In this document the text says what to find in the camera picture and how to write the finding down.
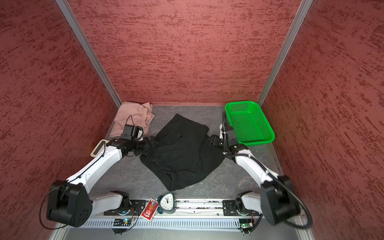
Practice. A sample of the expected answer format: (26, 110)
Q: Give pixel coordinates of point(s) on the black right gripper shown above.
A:
(213, 140)

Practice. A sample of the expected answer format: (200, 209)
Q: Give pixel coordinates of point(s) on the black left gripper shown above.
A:
(147, 146)

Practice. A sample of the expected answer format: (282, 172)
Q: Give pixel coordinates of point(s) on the pink drawstring shorts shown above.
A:
(132, 114)

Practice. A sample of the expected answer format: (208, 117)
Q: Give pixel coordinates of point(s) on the black shorts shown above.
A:
(183, 155)

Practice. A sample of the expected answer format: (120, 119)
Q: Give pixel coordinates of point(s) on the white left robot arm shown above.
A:
(69, 202)

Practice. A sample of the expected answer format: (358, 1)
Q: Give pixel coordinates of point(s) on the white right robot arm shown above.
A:
(275, 200)

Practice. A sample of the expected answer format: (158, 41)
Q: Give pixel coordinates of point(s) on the green plastic basket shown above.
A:
(250, 123)

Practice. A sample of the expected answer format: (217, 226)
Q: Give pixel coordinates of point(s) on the cream desk calculator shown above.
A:
(99, 148)

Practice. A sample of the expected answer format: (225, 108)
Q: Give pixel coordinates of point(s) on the teal analog clock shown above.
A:
(167, 203)

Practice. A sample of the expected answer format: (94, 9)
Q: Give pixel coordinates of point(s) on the red snack packet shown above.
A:
(150, 210)

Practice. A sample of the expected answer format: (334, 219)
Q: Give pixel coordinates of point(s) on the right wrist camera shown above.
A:
(228, 132)

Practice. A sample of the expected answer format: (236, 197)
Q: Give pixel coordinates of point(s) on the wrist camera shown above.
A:
(228, 132)
(132, 133)

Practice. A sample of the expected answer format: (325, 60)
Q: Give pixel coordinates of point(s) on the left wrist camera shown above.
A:
(132, 133)

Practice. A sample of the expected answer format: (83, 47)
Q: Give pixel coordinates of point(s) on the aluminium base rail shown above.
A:
(198, 209)

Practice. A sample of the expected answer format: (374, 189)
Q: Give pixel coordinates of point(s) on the left aluminium corner post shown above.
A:
(79, 33)

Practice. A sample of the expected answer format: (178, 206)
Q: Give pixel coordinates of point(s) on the aluminium corner post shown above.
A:
(79, 33)
(290, 37)

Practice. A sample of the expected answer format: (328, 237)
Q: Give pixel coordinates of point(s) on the right aluminium corner post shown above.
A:
(290, 37)

